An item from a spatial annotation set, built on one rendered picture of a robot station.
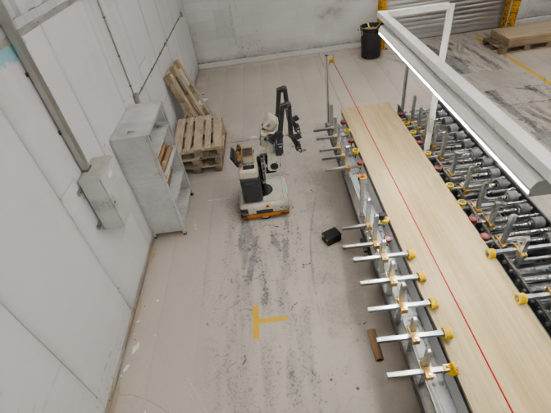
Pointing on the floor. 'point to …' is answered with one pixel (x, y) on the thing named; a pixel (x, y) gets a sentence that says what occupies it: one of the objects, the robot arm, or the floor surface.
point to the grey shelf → (177, 197)
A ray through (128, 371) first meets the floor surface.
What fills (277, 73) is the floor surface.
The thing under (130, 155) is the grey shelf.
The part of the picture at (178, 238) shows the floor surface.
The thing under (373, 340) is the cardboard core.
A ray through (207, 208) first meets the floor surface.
